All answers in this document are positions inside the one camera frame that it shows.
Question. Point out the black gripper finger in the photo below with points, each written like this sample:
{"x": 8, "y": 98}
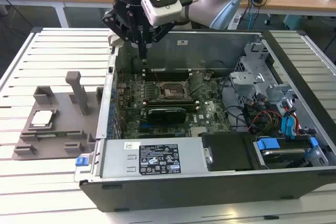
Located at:
{"x": 113, "y": 22}
{"x": 164, "y": 28}

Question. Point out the CPU with silver top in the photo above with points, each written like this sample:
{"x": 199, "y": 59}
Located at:
{"x": 42, "y": 117}

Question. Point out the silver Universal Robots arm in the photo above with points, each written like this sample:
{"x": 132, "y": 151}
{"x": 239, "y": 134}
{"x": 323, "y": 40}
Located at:
{"x": 202, "y": 9}

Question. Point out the CPU socket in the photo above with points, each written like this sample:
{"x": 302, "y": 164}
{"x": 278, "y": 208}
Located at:
{"x": 172, "y": 91}

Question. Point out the pale grey case latch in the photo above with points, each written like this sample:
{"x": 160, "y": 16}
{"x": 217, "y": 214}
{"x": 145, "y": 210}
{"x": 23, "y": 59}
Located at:
{"x": 114, "y": 40}

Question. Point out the round coin battery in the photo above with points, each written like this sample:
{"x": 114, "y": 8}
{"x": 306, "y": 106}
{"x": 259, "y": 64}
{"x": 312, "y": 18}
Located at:
{"x": 207, "y": 76}

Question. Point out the black graphics card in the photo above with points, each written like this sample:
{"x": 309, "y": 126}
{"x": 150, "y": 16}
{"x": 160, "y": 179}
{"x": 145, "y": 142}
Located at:
{"x": 168, "y": 115}

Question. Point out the green motherboard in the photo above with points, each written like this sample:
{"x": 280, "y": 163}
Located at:
{"x": 210, "y": 103}

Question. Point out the metal drive cage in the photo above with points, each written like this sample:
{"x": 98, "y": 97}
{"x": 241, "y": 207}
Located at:
{"x": 242, "y": 81}

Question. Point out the small silver heatsink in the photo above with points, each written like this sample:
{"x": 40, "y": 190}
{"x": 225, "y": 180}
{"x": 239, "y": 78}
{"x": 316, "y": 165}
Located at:
{"x": 198, "y": 130}

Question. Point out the grey parts rack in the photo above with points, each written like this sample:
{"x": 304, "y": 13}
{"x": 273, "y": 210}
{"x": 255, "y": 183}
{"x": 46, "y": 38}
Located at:
{"x": 63, "y": 119}

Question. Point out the green RAM stick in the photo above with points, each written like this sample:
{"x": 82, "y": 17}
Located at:
{"x": 47, "y": 135}

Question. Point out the teal container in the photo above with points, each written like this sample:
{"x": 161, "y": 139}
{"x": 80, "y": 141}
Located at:
{"x": 296, "y": 22}

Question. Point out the grey power supply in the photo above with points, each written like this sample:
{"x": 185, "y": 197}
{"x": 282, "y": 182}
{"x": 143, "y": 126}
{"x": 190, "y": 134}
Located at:
{"x": 118, "y": 161}

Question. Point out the black plastic shroud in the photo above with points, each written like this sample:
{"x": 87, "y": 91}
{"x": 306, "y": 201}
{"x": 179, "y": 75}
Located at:
{"x": 228, "y": 153}

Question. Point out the blue case latch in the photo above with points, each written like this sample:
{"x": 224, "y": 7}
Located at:
{"x": 82, "y": 161}

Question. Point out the hard disk in blue carrier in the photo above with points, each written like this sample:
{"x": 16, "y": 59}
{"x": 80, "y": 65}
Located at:
{"x": 267, "y": 145}

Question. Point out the black open PC case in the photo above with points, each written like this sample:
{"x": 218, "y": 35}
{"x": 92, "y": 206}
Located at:
{"x": 183, "y": 192}

